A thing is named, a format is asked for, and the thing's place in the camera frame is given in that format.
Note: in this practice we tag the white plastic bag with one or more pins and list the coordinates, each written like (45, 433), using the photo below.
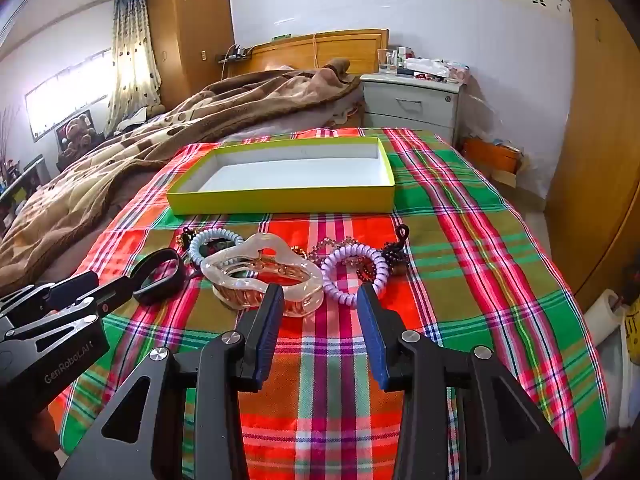
(425, 66)

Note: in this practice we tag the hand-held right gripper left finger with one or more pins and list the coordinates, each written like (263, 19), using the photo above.
(265, 330)

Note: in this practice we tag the yellow-green cardboard box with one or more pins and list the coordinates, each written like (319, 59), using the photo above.
(280, 180)

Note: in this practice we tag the power strip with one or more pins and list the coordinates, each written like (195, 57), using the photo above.
(235, 54)

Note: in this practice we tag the tall wooden wardrobe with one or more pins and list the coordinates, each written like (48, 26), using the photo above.
(190, 30)

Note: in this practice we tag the brown teddy bear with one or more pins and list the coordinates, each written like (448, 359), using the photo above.
(77, 135)

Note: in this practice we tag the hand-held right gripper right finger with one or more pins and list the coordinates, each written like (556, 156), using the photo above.
(372, 335)

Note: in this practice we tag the wooden bed headboard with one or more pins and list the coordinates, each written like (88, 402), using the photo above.
(300, 52)

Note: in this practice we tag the brown patterned blanket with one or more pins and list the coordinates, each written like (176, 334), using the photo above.
(150, 150)

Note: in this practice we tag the white paper roll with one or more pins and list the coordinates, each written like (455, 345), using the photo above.
(600, 315)

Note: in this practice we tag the pearly cream hair claw clip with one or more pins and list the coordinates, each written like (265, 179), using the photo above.
(235, 272)

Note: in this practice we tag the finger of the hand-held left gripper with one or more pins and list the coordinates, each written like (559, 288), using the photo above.
(117, 295)
(75, 287)

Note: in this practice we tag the wooden closet door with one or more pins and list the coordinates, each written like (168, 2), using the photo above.
(600, 135)

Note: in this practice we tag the dark beaded braided ornament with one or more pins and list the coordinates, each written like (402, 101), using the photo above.
(395, 256)

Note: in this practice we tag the window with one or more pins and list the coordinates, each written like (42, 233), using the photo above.
(70, 90)

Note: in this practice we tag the clear drinking glass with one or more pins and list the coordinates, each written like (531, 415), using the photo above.
(386, 60)

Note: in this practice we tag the dried branches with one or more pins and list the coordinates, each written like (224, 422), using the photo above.
(7, 130)

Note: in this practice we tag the patterned curtain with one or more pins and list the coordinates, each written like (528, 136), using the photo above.
(132, 60)

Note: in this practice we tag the rhinestone hair clip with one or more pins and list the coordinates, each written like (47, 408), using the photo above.
(325, 248)

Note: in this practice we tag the colourful plaid cloth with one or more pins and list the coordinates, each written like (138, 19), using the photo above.
(450, 270)

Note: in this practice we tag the grey nightstand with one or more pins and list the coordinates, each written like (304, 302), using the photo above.
(410, 105)

